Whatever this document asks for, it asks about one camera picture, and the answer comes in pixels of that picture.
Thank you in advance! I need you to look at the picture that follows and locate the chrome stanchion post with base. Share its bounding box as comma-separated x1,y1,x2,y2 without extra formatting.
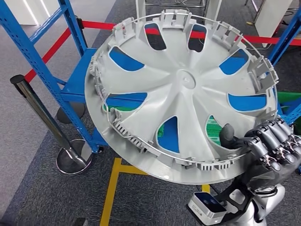
10,74,93,175

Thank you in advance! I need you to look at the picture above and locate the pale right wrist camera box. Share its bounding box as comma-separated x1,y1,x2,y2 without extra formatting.
186,192,228,226

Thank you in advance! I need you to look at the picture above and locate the short red barrier belt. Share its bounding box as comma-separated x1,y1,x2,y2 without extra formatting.
24,27,72,83

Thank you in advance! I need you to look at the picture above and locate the long red barrier belt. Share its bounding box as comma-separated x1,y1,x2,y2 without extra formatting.
81,20,301,47

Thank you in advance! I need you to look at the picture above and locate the white desk side panel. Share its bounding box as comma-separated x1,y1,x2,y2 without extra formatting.
244,0,293,48

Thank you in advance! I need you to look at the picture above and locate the dark grey robot foot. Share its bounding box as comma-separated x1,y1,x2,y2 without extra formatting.
72,217,89,226

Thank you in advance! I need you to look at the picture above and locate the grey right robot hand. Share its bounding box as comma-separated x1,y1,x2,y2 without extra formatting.
219,118,301,196

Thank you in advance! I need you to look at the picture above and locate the white desk with metal frame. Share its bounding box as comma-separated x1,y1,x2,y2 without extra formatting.
135,0,223,23

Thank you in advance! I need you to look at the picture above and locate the blue metal shelf rack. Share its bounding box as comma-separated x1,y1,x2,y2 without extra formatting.
0,0,301,154

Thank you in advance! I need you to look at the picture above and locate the grey plastic wheel cover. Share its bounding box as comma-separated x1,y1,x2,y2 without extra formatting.
84,8,279,185

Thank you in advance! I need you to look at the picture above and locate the black stanchion post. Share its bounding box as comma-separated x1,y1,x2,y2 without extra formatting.
56,17,85,124

